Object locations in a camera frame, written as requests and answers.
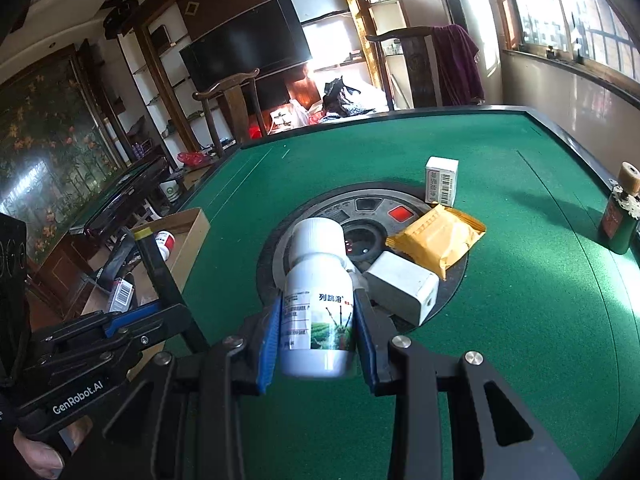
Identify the red plastic bag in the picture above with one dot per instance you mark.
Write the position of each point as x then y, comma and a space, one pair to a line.
194, 158

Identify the person's left hand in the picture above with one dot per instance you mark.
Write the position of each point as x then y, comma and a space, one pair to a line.
45, 460

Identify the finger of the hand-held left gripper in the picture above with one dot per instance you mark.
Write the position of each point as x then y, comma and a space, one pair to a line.
130, 321
100, 356

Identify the white bottle red label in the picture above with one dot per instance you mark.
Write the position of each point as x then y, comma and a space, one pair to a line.
164, 242

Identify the dark bottle with cork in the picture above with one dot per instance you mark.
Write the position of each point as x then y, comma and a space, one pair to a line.
617, 225

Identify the folding green mahjong table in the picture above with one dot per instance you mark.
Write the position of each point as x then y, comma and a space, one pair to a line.
125, 185

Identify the yellow packet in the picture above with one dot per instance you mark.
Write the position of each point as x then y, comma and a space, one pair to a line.
435, 240

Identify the white box with barcode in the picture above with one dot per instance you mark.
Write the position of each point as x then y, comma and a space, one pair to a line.
121, 296

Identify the window with metal grille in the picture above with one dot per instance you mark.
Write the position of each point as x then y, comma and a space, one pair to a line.
550, 10

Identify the black television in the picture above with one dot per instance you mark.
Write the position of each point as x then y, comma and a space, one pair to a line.
245, 45

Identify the small white carton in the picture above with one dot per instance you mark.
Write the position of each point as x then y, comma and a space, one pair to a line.
442, 182

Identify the floral wall painting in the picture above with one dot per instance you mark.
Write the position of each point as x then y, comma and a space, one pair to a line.
45, 150

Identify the cardboard box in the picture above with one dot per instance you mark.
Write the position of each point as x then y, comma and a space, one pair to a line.
192, 230

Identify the white power adapter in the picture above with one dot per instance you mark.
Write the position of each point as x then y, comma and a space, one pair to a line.
400, 282

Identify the round table control panel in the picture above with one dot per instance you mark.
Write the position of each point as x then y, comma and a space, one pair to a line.
345, 210

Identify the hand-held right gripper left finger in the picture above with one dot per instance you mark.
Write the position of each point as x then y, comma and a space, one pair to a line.
267, 345

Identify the black snack pouch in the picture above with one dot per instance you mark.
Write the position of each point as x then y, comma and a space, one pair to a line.
117, 260

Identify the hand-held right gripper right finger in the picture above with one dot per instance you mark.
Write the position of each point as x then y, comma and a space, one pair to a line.
367, 350

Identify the black bag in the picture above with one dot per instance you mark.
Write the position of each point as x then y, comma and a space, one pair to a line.
340, 94

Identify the purple cloth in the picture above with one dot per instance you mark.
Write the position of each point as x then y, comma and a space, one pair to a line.
460, 65

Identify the white plastic bag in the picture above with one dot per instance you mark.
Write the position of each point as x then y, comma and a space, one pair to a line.
300, 112

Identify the white bottle green label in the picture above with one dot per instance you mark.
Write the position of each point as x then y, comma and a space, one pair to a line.
315, 280

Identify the wooden chair with cloth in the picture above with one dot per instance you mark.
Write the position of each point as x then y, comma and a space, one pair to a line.
417, 70

